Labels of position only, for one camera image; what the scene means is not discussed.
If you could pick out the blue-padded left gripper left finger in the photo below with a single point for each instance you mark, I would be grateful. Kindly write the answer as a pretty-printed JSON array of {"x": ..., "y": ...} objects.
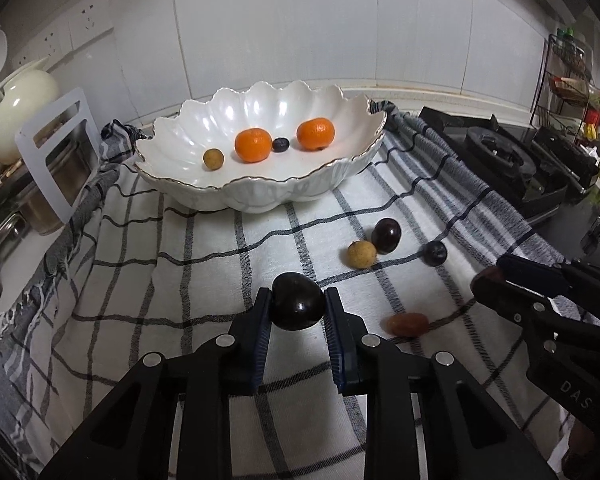
[{"x": 171, "y": 411}]

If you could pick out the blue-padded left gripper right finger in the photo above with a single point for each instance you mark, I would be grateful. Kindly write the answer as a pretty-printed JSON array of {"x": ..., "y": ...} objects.
[{"x": 427, "y": 418}]

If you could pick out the dark grape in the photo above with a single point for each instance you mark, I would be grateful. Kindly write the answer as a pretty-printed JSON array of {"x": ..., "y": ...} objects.
[
  {"x": 297, "y": 302},
  {"x": 386, "y": 235}
]

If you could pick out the tan longan fruit front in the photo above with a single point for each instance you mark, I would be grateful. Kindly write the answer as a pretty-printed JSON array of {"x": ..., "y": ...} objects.
[{"x": 213, "y": 159}]

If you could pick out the tan longan fruit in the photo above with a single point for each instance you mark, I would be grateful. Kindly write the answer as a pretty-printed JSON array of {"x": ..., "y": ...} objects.
[
  {"x": 361, "y": 254},
  {"x": 213, "y": 159}
]

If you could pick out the orange mandarin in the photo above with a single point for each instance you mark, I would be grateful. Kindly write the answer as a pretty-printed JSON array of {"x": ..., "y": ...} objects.
[
  {"x": 253, "y": 145},
  {"x": 316, "y": 134}
]

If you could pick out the blueberry front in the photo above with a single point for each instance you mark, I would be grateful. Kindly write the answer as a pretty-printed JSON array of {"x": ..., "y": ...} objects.
[{"x": 280, "y": 145}]

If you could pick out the blueberry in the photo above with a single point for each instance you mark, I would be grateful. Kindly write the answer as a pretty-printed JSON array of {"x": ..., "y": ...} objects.
[
  {"x": 280, "y": 145},
  {"x": 434, "y": 253}
]

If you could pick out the person's right hand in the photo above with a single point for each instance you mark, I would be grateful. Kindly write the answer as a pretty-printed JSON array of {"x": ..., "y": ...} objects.
[{"x": 582, "y": 459}]

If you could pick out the red cherry tomato right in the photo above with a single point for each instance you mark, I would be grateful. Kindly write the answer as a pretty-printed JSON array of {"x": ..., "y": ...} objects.
[{"x": 491, "y": 273}]

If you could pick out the red cherry tomato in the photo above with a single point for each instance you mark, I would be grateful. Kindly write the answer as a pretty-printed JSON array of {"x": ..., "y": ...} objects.
[
  {"x": 407, "y": 325},
  {"x": 491, "y": 273}
]

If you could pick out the red cherry tomato left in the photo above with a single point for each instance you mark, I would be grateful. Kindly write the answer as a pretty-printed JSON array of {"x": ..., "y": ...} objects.
[{"x": 407, "y": 325}]

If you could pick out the black gas stove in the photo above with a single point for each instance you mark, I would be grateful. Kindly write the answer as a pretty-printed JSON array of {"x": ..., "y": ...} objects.
[{"x": 548, "y": 180}]

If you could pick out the blueberry right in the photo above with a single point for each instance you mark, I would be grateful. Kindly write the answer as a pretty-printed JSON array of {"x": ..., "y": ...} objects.
[{"x": 434, "y": 253}]

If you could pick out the checkered white black cloth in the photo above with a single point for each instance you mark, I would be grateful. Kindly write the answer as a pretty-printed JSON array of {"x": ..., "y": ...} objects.
[{"x": 134, "y": 271}]

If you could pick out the dark grape back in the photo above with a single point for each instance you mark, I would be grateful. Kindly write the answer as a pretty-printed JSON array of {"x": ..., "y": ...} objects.
[{"x": 386, "y": 235}]

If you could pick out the black spice rack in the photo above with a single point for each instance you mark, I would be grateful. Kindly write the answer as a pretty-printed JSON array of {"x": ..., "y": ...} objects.
[{"x": 566, "y": 97}]

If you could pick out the tan longan fruit back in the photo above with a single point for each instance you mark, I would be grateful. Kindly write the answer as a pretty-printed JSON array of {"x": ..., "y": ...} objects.
[{"x": 361, "y": 254}]

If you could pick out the white framed stand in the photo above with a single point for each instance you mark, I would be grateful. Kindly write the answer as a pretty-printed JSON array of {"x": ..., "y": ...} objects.
[{"x": 61, "y": 124}]

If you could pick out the white scalloped ceramic bowl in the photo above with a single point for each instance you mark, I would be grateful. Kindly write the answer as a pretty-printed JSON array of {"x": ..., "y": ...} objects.
[{"x": 171, "y": 159}]

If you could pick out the cream ceramic pot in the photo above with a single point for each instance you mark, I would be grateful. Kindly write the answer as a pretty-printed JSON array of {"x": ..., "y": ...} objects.
[{"x": 22, "y": 94}]

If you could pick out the white wall socket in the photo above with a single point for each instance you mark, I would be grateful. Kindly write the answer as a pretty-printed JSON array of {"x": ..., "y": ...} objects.
[{"x": 85, "y": 21}]

